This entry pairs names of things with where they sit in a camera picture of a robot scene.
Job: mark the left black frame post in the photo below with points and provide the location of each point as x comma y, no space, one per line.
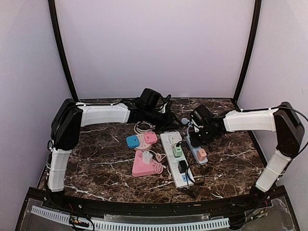
60,48

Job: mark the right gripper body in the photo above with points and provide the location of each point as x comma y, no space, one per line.
204,138

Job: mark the white square adapter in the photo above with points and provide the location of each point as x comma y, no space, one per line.
174,137

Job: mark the green charger plug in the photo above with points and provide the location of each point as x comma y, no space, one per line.
177,151

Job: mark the round beige power strip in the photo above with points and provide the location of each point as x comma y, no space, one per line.
143,145

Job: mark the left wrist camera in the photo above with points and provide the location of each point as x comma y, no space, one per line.
150,97

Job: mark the right black frame post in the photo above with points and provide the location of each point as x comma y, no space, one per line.
249,50

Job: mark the pink triangular power strip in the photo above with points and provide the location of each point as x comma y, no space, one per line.
141,169

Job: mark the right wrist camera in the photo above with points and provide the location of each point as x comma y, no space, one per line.
201,116

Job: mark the white long power strip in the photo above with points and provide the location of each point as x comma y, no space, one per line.
181,180

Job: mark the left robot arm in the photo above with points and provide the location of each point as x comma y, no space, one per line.
65,127

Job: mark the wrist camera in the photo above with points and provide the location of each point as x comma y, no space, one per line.
201,116
150,97

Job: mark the white charger plug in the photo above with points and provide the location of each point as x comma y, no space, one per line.
147,157

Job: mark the black frame post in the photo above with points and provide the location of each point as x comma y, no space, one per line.
249,50
60,48

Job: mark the black front rail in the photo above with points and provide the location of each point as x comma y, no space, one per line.
230,207

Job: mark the blue cube adapter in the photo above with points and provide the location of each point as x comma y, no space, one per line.
132,142

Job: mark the pink charger plug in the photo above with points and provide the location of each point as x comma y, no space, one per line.
201,155

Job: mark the white slotted cable duct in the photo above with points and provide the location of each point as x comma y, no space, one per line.
134,223

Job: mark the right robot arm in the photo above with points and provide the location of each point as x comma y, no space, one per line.
283,119

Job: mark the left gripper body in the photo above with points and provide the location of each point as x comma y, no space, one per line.
161,122

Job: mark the pink cube adapter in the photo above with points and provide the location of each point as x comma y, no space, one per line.
150,137

